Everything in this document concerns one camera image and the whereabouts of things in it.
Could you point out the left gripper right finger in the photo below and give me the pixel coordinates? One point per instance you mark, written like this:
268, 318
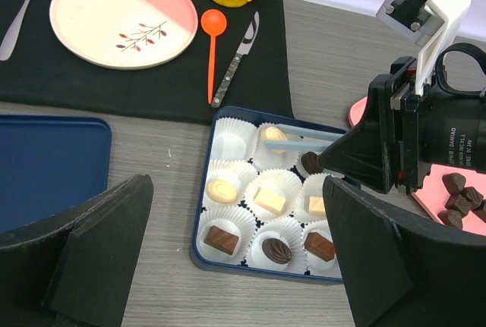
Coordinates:
401, 269

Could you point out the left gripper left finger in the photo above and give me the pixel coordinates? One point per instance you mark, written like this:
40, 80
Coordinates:
75, 268

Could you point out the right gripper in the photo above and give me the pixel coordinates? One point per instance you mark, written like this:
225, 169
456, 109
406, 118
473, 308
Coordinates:
402, 134

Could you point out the dark round chocolate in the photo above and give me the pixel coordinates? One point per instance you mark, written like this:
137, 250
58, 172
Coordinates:
310, 163

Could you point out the light blue plastic tongs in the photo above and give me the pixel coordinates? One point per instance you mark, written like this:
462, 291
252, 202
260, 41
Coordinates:
310, 140

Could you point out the white oval chocolate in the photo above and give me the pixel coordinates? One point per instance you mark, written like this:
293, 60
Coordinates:
273, 133

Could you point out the dark blue box lid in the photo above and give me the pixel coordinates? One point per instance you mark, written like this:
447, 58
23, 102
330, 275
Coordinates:
49, 164

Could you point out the brown rectangular chocolate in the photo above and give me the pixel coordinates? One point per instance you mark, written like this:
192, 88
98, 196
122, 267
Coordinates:
320, 246
221, 240

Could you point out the white round chocolate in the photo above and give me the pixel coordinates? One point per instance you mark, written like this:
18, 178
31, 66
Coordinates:
221, 191

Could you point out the white square chocolate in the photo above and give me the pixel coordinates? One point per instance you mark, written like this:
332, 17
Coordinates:
270, 200
316, 206

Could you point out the dark blue chocolate box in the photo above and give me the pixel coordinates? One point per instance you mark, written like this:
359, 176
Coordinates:
261, 209

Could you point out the dark oval chocolate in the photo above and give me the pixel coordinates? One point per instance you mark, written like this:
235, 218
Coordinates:
276, 251

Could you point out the pink plastic tray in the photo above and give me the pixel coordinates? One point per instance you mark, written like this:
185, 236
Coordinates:
433, 196

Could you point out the steak knife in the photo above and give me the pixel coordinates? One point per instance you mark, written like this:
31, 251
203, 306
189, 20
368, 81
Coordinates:
243, 49

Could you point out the black cloth placemat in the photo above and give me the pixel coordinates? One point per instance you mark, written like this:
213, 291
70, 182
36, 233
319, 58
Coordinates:
41, 71

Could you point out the orange plastic spoon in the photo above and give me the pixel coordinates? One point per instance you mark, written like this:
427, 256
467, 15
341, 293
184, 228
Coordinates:
213, 23

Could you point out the silver fork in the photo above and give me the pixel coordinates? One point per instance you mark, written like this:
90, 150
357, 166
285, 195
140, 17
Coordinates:
10, 39

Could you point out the pink and cream plate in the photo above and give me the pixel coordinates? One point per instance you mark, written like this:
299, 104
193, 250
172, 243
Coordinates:
124, 34

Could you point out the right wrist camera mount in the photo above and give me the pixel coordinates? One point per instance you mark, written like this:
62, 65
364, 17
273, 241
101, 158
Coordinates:
430, 24

